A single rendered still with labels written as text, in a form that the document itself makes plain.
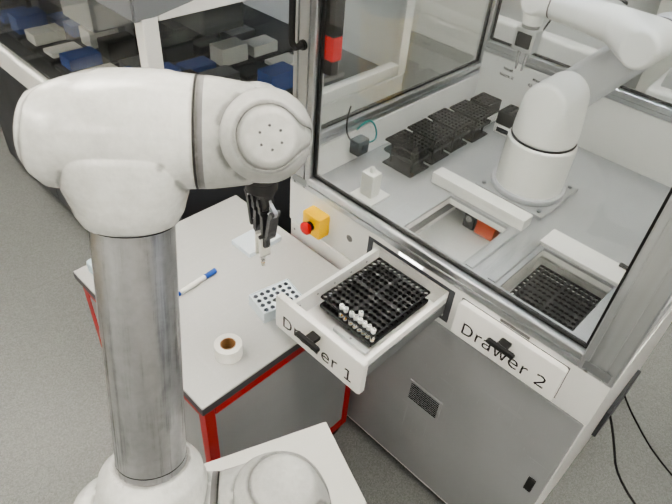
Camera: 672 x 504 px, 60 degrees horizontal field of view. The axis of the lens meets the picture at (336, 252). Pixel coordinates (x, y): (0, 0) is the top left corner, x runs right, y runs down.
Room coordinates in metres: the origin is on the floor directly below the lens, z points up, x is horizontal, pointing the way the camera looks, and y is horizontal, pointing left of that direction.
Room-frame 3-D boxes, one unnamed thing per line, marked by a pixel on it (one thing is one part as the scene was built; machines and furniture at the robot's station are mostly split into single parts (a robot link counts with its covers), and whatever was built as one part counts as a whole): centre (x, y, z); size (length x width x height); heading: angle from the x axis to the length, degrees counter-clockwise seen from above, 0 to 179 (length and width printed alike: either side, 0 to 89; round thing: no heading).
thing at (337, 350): (0.89, 0.02, 0.87); 0.29 x 0.02 x 0.11; 49
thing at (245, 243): (1.36, 0.25, 0.77); 0.13 x 0.09 x 0.02; 139
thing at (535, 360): (0.92, -0.43, 0.87); 0.29 x 0.02 x 0.11; 49
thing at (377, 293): (1.04, -0.11, 0.87); 0.22 x 0.18 x 0.06; 139
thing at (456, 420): (1.46, -0.54, 0.40); 1.03 x 0.95 x 0.80; 49
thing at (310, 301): (1.05, -0.12, 0.86); 0.40 x 0.26 x 0.06; 139
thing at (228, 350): (0.92, 0.25, 0.78); 0.07 x 0.07 x 0.04
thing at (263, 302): (1.10, 0.15, 0.78); 0.12 x 0.08 x 0.04; 129
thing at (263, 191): (1.09, 0.18, 1.15); 0.08 x 0.07 x 0.09; 40
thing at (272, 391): (1.17, 0.32, 0.38); 0.62 x 0.58 x 0.76; 49
